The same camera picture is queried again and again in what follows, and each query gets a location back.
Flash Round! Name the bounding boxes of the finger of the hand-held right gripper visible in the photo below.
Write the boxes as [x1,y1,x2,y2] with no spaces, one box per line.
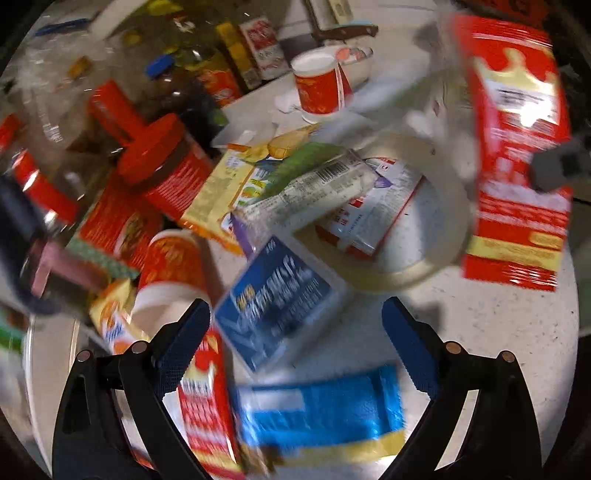
[529,136,591,192]

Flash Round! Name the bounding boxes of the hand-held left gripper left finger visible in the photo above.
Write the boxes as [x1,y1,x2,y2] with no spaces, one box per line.
[53,298,212,480]

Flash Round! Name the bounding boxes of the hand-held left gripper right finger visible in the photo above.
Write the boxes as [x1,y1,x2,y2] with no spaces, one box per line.
[381,296,543,480]

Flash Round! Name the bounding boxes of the red crown packet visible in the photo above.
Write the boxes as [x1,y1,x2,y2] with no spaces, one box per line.
[178,328,242,476]
[455,14,574,292]

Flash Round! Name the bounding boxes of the small yellow snack packet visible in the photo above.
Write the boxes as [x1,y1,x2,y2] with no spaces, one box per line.
[90,279,149,352]

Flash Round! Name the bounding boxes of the white plate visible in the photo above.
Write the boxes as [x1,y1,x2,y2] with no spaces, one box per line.
[295,131,476,292]

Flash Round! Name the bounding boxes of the red paper cup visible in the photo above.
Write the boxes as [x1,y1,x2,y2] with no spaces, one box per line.
[137,230,209,334]
[291,51,355,116]

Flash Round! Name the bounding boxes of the blue tissue pack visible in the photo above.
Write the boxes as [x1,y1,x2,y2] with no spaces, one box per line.
[215,235,343,371]

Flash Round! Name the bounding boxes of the blue yellow packet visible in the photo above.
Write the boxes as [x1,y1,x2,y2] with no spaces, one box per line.
[235,367,408,463]

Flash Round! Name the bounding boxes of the red white flat packet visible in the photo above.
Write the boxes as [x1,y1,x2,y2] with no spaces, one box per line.
[315,157,426,256]

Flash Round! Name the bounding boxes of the red noodle packet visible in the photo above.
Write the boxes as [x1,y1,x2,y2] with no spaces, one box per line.
[76,182,164,278]

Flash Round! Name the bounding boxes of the large yellow snack packet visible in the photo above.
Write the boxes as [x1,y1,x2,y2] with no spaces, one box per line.
[180,148,278,256]

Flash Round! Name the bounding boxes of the red lid jar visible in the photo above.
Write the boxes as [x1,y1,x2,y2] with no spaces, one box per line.
[117,113,215,222]

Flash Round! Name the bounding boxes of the green white packet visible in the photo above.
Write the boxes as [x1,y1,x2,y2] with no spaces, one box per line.
[242,142,377,227]

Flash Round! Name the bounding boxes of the white bowl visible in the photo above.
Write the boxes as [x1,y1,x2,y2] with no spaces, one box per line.
[323,44,375,88]

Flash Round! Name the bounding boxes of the torn pale yellow wrapper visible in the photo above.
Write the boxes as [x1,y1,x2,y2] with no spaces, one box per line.
[268,124,324,160]

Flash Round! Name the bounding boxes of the hanging clear plastic bags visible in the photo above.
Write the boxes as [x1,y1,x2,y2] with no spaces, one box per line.
[0,28,121,195]

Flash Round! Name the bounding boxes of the white paper scrap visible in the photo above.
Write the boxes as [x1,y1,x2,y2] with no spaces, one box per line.
[274,90,305,114]

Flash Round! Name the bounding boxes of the blue cap bottle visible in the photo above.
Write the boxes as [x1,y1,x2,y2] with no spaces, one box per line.
[145,46,218,116]

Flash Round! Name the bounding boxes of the red white carton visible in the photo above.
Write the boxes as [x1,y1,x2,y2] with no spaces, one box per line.
[240,18,284,81]

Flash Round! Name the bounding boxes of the blue plastic tool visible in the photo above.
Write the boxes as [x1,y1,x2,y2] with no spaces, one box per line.
[34,18,88,38]

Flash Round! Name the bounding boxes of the brown handle knife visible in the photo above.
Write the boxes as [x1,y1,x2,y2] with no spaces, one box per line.
[310,23,379,46]

